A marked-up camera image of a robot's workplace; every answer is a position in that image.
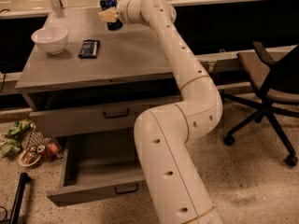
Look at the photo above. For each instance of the wire mesh basket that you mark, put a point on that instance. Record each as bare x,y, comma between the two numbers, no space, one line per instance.
36,139

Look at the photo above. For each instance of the blue pepsi can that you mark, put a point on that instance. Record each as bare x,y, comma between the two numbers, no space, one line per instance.
106,4

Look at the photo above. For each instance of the black office chair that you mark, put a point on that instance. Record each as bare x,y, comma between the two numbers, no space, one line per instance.
273,77

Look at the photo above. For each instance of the grey open bottom drawer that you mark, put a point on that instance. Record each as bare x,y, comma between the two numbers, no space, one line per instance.
98,166

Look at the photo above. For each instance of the orange fruit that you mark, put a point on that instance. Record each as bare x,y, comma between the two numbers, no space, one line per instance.
53,148

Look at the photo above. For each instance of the small white dish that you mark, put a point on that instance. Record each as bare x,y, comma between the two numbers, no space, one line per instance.
28,159

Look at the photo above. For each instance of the grey middle drawer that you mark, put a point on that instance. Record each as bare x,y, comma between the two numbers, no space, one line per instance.
94,118

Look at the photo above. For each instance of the green chip bag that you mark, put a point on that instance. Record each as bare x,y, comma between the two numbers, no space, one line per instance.
18,128
10,148

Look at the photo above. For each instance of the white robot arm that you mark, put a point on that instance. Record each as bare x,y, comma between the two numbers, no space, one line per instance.
161,132

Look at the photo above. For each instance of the black metal stand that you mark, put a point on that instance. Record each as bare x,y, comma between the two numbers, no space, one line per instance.
16,208

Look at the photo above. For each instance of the red soda can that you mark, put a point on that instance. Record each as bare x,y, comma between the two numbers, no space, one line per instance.
44,152

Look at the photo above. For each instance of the grey drawer cabinet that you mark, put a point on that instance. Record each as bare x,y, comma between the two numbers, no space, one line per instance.
130,65

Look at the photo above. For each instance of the white bowl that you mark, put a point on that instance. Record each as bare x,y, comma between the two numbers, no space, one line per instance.
51,39

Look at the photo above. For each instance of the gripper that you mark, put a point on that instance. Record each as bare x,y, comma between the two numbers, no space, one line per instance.
122,12

